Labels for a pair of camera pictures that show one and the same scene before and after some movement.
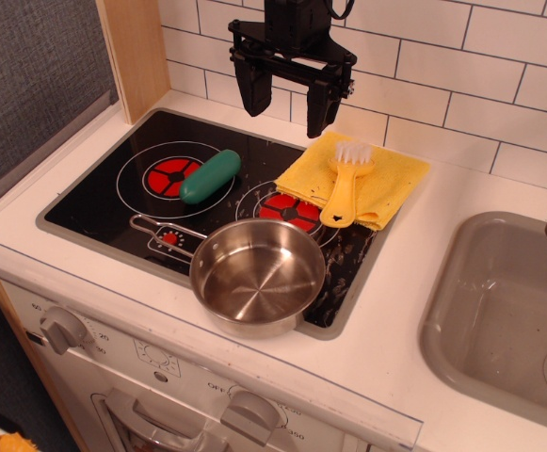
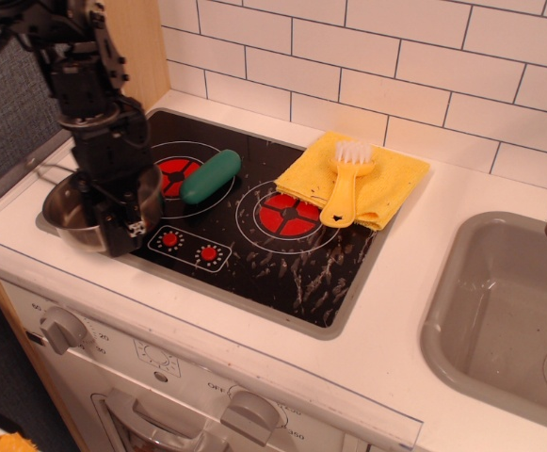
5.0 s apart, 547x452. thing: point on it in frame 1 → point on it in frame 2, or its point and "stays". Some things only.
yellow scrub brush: x=352 y=159 stays
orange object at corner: x=14 y=443 stays
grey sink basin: x=497 y=315 stays
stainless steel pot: x=249 y=279 → x=66 y=209
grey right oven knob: x=250 y=417 stays
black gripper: x=297 y=40 → x=111 y=164
